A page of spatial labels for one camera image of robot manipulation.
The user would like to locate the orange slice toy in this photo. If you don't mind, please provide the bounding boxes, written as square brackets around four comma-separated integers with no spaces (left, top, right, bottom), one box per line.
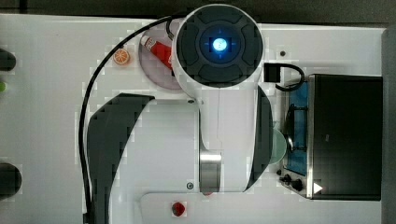
[113,49,131,65]

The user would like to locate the grey round plate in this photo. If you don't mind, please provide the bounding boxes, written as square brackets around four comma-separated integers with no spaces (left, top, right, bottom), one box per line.
[138,24,181,91]

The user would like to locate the red strawberry toy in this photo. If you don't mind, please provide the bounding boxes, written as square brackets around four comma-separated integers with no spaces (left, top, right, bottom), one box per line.
[172,202,185,217]

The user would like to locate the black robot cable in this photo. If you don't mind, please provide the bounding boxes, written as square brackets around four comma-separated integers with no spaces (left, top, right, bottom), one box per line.
[78,16,173,224]

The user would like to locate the black cable connector box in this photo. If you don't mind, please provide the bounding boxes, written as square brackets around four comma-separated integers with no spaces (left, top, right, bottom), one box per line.
[264,63,304,92]

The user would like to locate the green lime toy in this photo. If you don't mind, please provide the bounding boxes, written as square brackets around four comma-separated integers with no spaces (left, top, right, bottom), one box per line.
[0,81,7,92]

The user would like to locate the green cup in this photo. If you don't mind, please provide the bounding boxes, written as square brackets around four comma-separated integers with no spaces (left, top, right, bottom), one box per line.
[270,122,287,164]

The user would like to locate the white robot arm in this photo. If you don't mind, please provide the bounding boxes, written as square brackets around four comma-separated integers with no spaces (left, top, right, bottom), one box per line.
[87,4,273,224]

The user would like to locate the red ketchup bottle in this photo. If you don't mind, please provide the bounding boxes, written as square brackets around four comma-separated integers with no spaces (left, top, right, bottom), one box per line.
[140,35,172,69]

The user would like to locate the black cylinder lower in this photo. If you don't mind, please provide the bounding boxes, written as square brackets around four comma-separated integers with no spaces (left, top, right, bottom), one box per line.
[0,163,22,200]

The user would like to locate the black cylinder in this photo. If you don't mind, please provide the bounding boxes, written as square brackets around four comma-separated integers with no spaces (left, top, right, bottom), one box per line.
[0,49,16,71]
[0,163,22,200]

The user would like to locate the black toaster oven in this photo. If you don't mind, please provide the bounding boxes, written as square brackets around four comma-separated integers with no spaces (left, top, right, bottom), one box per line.
[277,74,383,201]

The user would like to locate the black cylinder upper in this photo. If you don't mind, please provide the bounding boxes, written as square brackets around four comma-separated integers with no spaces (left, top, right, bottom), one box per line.
[0,49,16,71]

